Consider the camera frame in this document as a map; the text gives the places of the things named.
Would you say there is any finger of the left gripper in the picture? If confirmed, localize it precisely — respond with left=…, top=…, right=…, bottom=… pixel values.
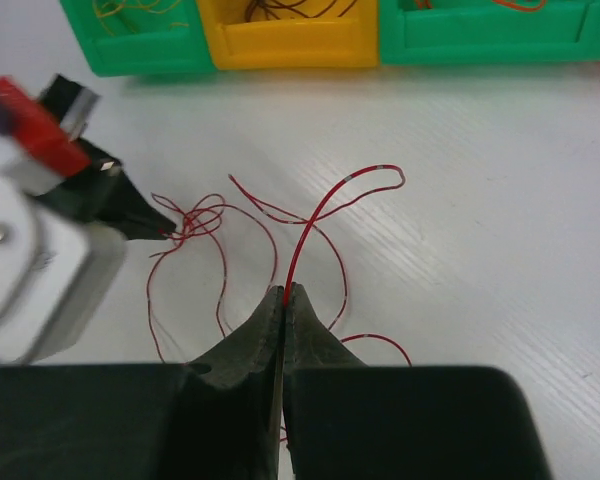
left=36, top=139, right=176, bottom=240

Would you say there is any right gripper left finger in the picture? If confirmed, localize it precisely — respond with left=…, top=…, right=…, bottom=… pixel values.
left=0, top=287, right=284, bottom=479

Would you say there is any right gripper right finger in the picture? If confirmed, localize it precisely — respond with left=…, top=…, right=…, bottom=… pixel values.
left=283, top=284, right=552, bottom=479

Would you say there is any orange wire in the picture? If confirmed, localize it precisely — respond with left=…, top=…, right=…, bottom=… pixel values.
left=93, top=0, right=181, bottom=36

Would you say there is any dark brown wire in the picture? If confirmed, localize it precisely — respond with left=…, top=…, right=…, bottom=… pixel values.
left=244, top=0, right=361, bottom=23

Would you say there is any leftmost green bin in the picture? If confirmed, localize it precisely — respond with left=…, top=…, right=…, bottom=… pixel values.
left=60, top=1, right=216, bottom=77

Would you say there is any green bin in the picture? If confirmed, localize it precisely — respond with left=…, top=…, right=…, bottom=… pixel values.
left=378, top=1, right=600, bottom=66
left=60, top=1, right=216, bottom=77

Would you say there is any yellow bin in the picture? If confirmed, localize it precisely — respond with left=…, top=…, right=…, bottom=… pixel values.
left=197, top=1, right=378, bottom=70

